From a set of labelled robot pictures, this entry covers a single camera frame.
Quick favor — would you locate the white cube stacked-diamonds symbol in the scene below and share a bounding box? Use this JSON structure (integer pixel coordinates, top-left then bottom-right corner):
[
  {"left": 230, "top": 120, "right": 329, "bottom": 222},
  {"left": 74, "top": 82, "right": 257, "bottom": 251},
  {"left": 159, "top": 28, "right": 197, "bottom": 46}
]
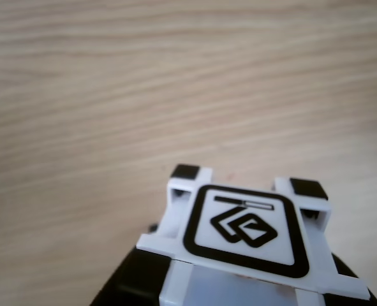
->
[{"left": 136, "top": 163, "right": 371, "bottom": 306}]

